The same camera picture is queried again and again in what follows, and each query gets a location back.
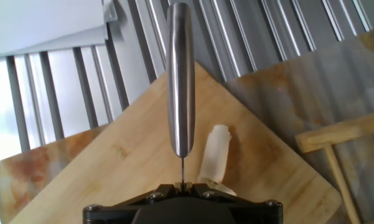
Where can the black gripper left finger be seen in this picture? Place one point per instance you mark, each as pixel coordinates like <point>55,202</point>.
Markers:
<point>112,213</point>

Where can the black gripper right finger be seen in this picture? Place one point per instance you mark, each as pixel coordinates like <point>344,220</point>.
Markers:
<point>255,213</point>

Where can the short white scallion piece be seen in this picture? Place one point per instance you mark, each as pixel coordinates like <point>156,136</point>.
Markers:
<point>216,152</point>
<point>225,189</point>

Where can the steel kitchen knife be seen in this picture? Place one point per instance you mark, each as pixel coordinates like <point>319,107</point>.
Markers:
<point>180,77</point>

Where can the wooden cutting board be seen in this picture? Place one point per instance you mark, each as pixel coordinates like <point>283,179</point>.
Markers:
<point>127,155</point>

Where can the wooden peg rack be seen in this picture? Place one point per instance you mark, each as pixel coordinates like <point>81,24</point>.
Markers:
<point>339,133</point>

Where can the orange marble pattern mat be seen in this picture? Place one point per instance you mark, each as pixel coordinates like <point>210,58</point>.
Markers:
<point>314,87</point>

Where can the white paper stack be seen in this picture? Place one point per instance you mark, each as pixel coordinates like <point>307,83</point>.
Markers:
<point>43,25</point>

